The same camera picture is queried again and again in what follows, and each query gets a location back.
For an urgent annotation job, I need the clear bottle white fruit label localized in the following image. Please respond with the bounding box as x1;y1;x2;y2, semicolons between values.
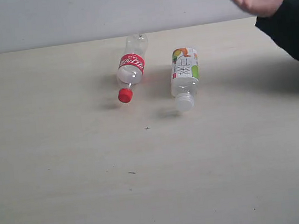
171;47;199;112

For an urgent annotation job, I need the clear bottle red label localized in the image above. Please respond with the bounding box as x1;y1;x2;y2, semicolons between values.
116;34;148;103

